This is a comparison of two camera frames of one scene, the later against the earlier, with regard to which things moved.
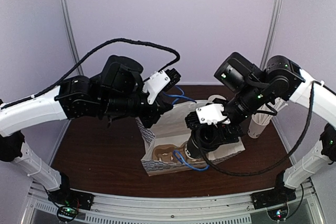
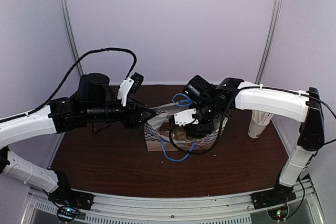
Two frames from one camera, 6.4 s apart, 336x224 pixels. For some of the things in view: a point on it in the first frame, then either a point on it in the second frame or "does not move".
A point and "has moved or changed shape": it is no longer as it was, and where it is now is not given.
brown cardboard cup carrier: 165,152 → 180,132
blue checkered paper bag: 165,142 has moved or changed shape
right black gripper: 228,134 → 201,129
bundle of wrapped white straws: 262,118 does not move
